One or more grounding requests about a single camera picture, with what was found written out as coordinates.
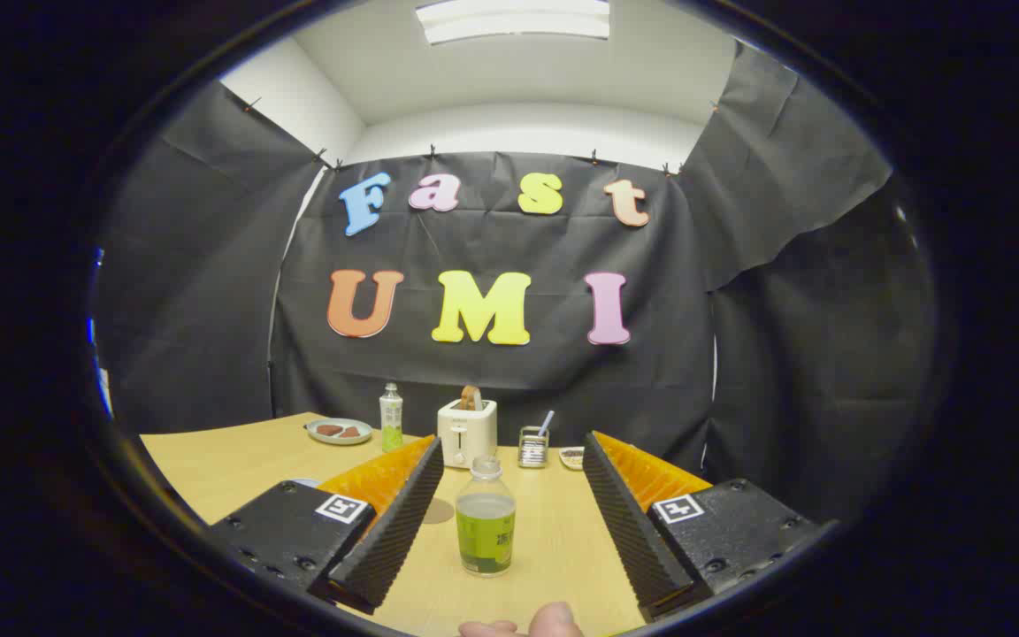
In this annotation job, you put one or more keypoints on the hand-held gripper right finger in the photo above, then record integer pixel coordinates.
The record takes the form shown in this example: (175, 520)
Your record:
(629, 531)

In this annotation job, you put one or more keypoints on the brown toast slice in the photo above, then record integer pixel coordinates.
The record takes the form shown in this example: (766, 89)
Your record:
(471, 398)

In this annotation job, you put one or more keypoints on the pale drinking straw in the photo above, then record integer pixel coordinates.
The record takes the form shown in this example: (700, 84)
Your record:
(546, 423)

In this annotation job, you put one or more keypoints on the wooden table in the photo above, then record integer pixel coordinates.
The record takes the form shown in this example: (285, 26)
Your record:
(235, 460)

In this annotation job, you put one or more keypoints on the ceiling light panel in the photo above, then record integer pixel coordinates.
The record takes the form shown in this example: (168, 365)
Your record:
(514, 19)

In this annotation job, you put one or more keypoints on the pale green plate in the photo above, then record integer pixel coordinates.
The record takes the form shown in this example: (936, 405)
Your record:
(339, 440)

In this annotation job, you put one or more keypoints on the small capped green drink bottle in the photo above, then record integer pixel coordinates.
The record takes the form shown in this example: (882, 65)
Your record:
(392, 420)

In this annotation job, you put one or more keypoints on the white toaster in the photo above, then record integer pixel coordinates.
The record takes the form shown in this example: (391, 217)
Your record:
(467, 438)

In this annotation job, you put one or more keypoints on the white divided snack dish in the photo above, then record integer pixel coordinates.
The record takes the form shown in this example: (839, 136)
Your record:
(571, 458)

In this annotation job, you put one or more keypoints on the round brown coaster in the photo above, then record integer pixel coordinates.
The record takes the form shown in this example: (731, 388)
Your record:
(440, 511)

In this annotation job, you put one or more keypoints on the white cup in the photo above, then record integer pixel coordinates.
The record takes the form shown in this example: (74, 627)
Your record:
(304, 483)

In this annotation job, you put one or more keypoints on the green label juice bottle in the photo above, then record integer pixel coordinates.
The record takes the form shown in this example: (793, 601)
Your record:
(485, 531)

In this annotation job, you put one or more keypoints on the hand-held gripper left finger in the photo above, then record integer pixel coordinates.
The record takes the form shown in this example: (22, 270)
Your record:
(390, 540)

